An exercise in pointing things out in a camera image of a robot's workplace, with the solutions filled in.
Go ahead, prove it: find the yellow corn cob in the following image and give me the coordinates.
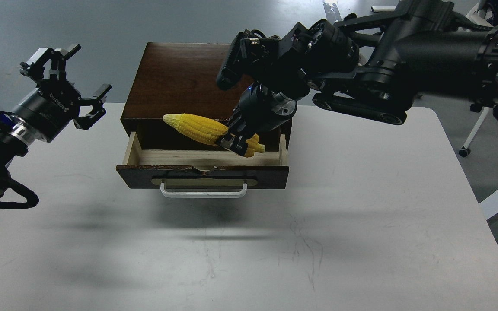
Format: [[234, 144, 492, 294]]
[[163, 113, 266, 158]]

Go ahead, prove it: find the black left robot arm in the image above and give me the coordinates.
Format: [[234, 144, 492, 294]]
[[0, 44, 111, 210]]

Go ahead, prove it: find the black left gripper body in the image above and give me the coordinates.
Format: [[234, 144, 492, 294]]
[[13, 87, 80, 143]]

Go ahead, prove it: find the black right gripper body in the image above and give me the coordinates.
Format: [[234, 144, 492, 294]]
[[227, 83, 297, 139]]

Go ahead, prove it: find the white desk base foot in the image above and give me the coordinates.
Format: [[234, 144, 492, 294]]
[[371, 5, 396, 13]]

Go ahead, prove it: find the wooden drawer with white handle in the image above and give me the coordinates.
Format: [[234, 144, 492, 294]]
[[116, 132, 289, 192]]

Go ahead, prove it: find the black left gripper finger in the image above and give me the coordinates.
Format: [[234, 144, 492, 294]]
[[19, 44, 82, 91], [73, 83, 112, 130]]

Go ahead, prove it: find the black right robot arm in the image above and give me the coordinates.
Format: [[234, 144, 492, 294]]
[[215, 0, 498, 156]]

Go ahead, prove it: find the dark wooden drawer cabinet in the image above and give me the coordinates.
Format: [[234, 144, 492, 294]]
[[120, 42, 292, 152]]

